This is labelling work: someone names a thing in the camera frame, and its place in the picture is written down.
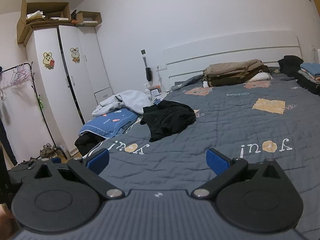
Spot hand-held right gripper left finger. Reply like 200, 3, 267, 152
34, 148, 125, 200

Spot blue printed pillow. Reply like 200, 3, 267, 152
79, 108, 139, 139

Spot folded brown blanket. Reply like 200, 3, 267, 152
202, 59, 272, 87

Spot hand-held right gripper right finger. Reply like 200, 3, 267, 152
191, 148, 285, 201

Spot light grey hoodie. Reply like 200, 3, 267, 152
91, 90, 153, 117

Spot camouflage shoes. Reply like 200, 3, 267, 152
40, 143, 56, 157

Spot bunch of pink hangers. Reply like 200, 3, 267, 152
10, 65, 32, 86

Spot white bed headboard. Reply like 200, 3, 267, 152
162, 31, 302, 88

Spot grey printed quilt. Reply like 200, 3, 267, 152
84, 73, 320, 240

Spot black garment beside bed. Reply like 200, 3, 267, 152
74, 132, 105, 155

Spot dark hanging trousers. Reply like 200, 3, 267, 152
0, 117, 18, 167

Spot large cardboard box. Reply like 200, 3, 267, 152
17, 0, 72, 45

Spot white pillow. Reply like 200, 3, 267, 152
250, 72, 272, 82

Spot mouse sticker with red patch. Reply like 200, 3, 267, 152
42, 52, 55, 69

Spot white wardrobe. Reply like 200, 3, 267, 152
26, 25, 113, 155

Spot black clothes rack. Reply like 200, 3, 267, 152
0, 61, 68, 160

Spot black t-shirt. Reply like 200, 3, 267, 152
140, 100, 197, 142

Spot stack of folded clothes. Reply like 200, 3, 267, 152
295, 62, 320, 95

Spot small cardboard box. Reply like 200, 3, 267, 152
76, 11, 102, 27

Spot black clothing heap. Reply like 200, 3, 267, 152
278, 55, 304, 77

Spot brown mouse sticker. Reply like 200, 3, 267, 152
70, 47, 80, 63

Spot small box with orange label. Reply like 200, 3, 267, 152
148, 85, 162, 97

